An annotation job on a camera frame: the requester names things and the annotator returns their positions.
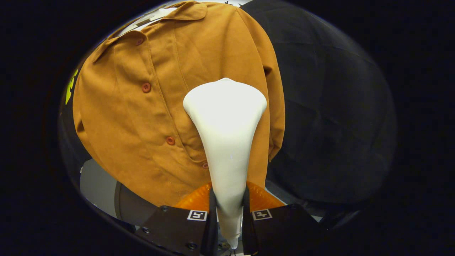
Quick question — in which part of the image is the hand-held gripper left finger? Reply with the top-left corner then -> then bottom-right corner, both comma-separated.
135,182 -> 218,256

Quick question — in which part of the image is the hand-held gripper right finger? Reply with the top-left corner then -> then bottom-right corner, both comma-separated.
242,181 -> 324,256

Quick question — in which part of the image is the white garment steamer head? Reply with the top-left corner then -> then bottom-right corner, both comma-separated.
183,78 -> 268,249

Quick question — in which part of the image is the orange button shirt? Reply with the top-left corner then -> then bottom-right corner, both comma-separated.
73,1 -> 286,207

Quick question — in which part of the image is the black backdrop cloth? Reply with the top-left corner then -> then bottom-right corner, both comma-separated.
59,0 -> 398,228

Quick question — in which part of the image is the white mannequin hanger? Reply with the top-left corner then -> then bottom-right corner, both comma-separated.
117,6 -> 178,38

